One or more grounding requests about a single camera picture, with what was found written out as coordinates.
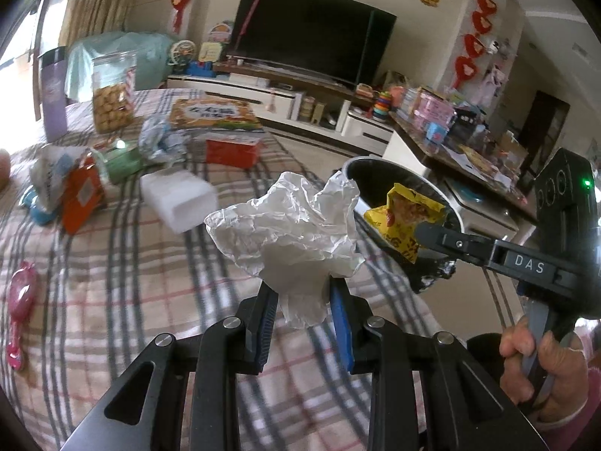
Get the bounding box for blue plastic item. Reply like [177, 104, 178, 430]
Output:
[21, 185, 58, 225]

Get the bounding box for green packet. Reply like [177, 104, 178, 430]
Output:
[91, 143, 144, 184]

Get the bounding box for dark wooden door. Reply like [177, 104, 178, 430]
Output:
[521, 90, 571, 179]

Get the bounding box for pink hairbrush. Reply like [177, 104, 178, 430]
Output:
[7, 260, 39, 369]

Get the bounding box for pink toy boxes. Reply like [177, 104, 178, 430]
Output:
[413, 87, 456, 133]

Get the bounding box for white paper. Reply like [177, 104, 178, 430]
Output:
[204, 169, 367, 330]

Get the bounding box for white trash bin black liner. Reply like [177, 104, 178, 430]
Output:
[341, 155, 467, 295]

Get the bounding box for orange red packet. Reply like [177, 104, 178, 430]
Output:
[62, 153, 106, 236]

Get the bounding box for clear cookie jar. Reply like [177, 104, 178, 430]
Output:
[91, 53, 138, 135]

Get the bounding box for white box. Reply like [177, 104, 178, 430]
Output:
[444, 181, 518, 232]

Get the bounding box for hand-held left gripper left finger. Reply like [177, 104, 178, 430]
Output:
[61, 282, 283, 451]

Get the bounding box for black flat television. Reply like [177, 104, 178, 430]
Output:
[225, 0, 398, 91]

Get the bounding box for purple box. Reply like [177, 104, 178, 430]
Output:
[38, 47, 70, 142]

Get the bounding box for yellow snack wrapper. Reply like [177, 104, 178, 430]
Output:
[364, 183, 447, 265]

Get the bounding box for red fish hanging decoration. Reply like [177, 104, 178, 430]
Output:
[455, 0, 496, 88]

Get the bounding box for teal dust cover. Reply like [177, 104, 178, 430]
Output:
[66, 32, 181, 104]

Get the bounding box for beige curtain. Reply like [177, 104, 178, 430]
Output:
[59, 0, 146, 52]

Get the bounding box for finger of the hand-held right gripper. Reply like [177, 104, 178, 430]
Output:
[415, 222, 499, 265]

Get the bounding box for stacking rings toy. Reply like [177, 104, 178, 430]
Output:
[372, 90, 393, 120]

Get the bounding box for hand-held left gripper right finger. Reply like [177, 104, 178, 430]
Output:
[329, 275, 548, 451]

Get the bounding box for red box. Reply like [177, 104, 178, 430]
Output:
[205, 132, 262, 169]

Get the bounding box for orange snack bag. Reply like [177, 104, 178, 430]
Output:
[169, 98, 264, 133]

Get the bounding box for ferris wheel toy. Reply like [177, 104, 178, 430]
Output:
[168, 40, 198, 76]

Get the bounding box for white plastic bag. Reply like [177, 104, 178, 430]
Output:
[29, 145, 90, 207]

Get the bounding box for white foam block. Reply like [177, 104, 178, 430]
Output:
[140, 170, 217, 234]

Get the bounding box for white television cabinet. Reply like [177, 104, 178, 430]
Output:
[166, 63, 395, 151]

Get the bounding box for cluttered marble side table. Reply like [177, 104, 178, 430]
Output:
[382, 103, 541, 240]

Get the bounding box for person's right hand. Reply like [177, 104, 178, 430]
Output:
[498, 315, 592, 426]

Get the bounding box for colourful card stand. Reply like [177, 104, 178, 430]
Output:
[207, 20, 236, 46]

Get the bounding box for silver foil wrapper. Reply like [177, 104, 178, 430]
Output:
[138, 115, 192, 165]

